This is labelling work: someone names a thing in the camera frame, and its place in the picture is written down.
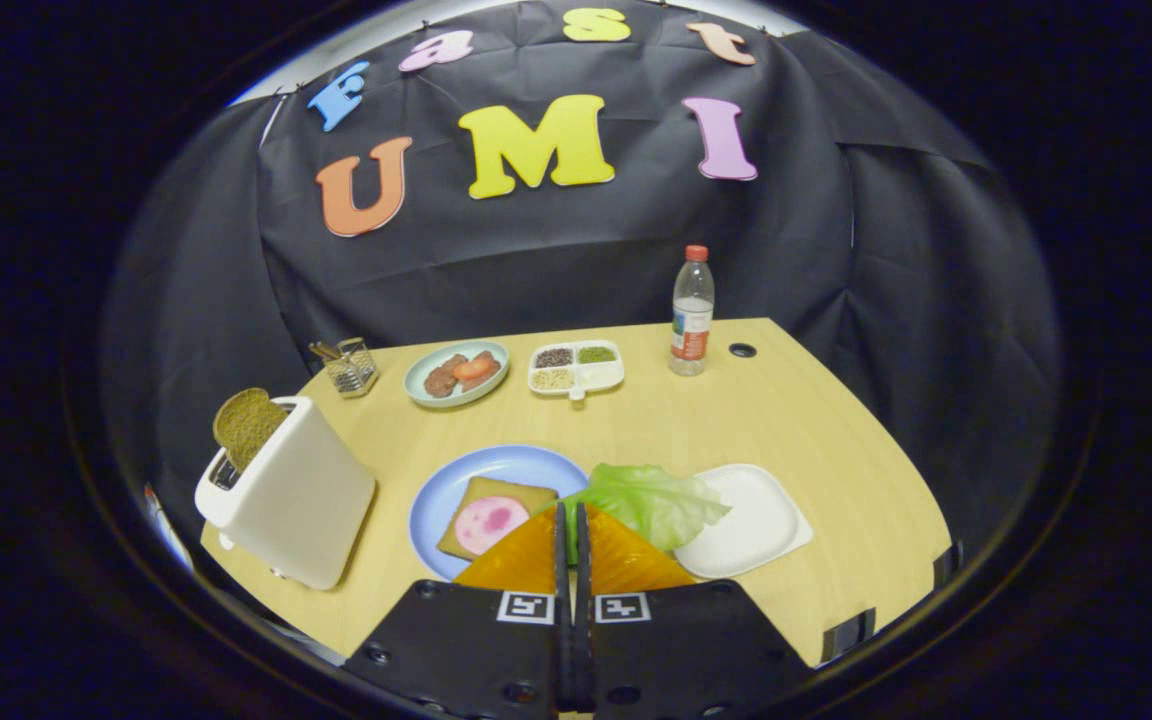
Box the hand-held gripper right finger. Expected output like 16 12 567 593
576 503 812 716

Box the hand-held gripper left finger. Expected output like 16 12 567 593
344 503 571 716

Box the green lettuce leaf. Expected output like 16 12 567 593
561 463 732 566

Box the brown toasted bread slice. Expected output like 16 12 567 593
213 388 289 473

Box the pink ham slice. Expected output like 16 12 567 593
455 497 531 556

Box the white square plate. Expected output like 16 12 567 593
674 463 814 580

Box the blue round plate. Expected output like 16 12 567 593
408 445 592 583

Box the bread slice under ham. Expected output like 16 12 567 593
436 477 559 563

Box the white toaster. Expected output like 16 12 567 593
194 396 377 591

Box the pale green round plate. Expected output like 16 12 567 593
404 340 510 409

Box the white divided condiment tray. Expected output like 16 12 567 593
528 340 626 401

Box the white object with red tip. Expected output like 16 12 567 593
143 483 192 571

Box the clear bottle with red cap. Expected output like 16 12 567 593
669 245 716 378

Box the black backdrop cloth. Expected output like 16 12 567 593
101 0 1062 561

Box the wire utensil basket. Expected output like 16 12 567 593
309 337 380 399

